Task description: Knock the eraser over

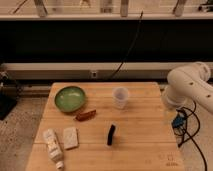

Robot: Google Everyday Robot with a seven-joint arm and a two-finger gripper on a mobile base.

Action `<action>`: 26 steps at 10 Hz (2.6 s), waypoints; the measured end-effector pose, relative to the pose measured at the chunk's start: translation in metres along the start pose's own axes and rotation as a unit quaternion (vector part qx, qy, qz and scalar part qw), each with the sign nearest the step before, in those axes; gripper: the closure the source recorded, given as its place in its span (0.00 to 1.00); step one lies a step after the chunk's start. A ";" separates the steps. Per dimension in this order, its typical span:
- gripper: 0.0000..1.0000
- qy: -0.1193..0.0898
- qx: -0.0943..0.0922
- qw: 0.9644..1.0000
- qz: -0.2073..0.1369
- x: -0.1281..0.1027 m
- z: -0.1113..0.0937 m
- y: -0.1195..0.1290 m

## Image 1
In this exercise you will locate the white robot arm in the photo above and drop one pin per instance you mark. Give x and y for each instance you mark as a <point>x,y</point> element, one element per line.
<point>189,82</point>

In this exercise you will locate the translucent plastic cup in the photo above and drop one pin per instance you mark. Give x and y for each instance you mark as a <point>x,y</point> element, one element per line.
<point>120,97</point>

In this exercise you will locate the green ceramic bowl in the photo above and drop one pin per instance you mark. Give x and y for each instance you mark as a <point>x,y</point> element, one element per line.
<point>70,99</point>

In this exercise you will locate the brown wooden piece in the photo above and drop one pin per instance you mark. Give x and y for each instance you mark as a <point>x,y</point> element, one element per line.
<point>85,116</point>

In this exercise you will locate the white sponge block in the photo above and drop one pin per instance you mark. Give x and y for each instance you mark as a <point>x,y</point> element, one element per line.
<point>70,138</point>

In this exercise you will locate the blue connector plug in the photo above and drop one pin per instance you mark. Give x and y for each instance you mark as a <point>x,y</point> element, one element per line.
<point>178,121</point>

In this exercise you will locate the white lotion bottle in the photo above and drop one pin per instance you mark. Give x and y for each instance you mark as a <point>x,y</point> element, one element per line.
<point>53,148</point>

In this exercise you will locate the black equipment on left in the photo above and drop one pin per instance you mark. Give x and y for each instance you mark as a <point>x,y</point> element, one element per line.
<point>7,103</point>

